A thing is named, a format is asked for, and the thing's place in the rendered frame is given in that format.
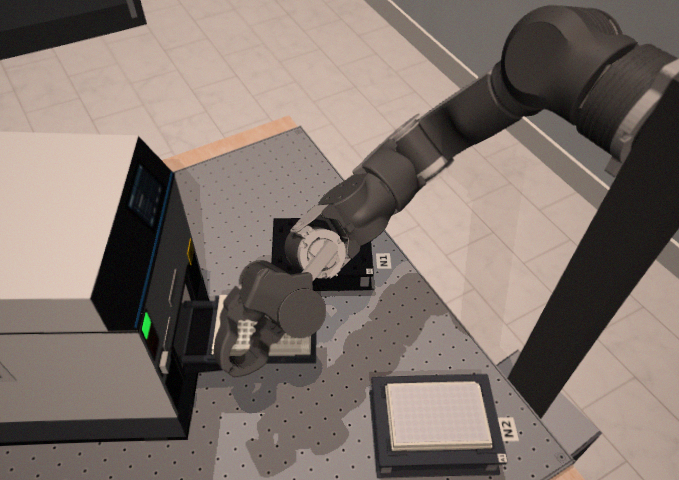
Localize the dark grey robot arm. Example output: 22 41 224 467
284 5 679 279

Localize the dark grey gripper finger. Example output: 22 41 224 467
228 316 285 377
212 285 246 373

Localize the cream label with black lettering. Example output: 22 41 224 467
376 253 391 269
498 418 519 441

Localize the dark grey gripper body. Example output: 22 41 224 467
239 238 339 338

